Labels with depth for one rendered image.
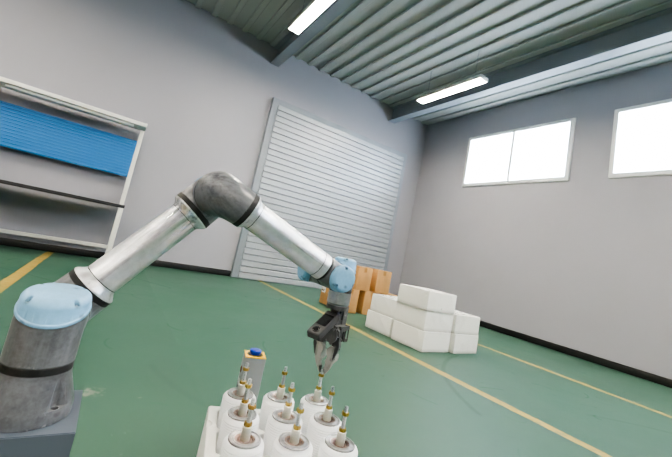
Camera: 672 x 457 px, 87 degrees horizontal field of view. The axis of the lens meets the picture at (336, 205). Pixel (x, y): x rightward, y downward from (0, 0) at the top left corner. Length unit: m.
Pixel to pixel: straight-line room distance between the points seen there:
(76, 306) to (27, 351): 0.10
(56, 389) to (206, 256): 5.08
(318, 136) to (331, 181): 0.87
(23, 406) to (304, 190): 5.72
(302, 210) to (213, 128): 2.01
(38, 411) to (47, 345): 0.11
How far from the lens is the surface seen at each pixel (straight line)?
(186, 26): 6.43
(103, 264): 1.00
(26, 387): 0.90
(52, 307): 0.86
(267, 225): 0.89
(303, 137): 6.45
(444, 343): 3.71
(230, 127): 6.09
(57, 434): 0.90
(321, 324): 1.14
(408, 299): 3.58
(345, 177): 6.80
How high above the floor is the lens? 0.71
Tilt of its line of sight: 8 degrees up
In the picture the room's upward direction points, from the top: 12 degrees clockwise
